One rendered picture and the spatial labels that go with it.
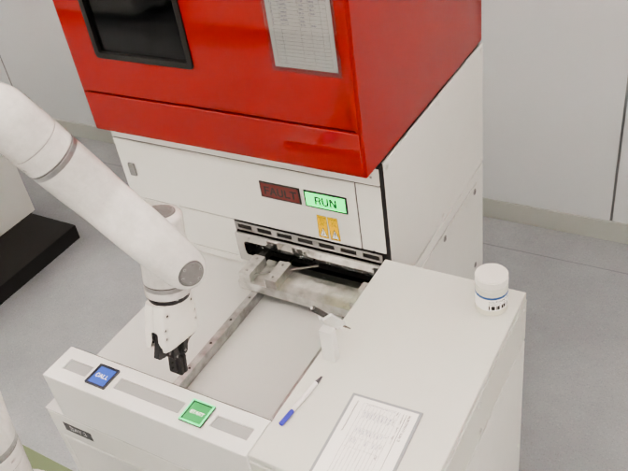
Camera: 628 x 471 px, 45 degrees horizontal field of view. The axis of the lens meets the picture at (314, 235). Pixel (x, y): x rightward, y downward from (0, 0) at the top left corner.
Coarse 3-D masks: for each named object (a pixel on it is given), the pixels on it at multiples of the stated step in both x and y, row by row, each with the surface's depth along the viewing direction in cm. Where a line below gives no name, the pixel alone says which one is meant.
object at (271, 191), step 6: (264, 186) 190; (270, 186) 189; (276, 186) 188; (264, 192) 191; (270, 192) 190; (276, 192) 189; (282, 192) 188; (288, 192) 187; (294, 192) 186; (282, 198) 190; (288, 198) 189; (294, 198) 187
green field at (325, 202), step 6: (306, 192) 184; (306, 198) 185; (312, 198) 184; (318, 198) 183; (324, 198) 182; (330, 198) 181; (336, 198) 180; (312, 204) 186; (318, 204) 185; (324, 204) 183; (330, 204) 182; (336, 204) 181; (342, 204) 180; (336, 210) 183; (342, 210) 182
